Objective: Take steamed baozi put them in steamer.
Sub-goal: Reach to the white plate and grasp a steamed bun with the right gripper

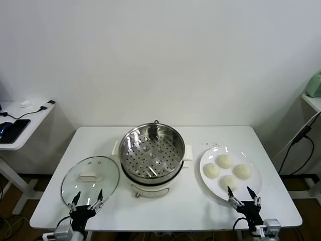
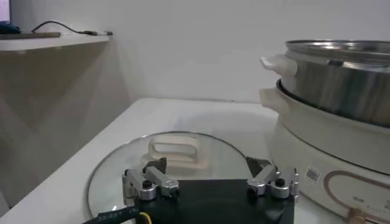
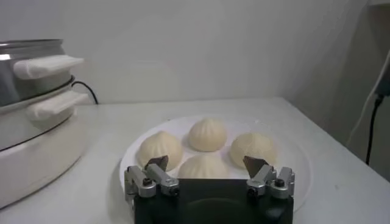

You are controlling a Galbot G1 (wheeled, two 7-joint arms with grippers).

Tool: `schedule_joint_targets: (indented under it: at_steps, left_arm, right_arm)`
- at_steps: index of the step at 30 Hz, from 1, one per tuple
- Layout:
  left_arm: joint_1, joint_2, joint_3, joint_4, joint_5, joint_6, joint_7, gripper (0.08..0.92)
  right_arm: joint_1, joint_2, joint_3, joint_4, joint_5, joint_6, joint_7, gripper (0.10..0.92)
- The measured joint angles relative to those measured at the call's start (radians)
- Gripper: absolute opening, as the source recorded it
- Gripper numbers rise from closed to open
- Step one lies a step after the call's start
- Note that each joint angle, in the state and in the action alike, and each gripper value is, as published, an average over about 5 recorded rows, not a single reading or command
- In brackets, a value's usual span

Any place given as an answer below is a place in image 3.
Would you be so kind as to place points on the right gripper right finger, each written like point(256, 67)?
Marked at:
point(262, 179)

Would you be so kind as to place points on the black power adapter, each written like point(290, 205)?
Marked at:
point(385, 85)

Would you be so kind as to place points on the white electric cooking pot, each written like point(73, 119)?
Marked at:
point(36, 164)

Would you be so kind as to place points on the white round plate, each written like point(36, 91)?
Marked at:
point(286, 170)

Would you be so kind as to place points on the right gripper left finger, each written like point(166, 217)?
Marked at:
point(158, 176)

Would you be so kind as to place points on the white steamed baozi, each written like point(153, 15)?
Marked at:
point(207, 134)
point(202, 167)
point(253, 147)
point(160, 147)

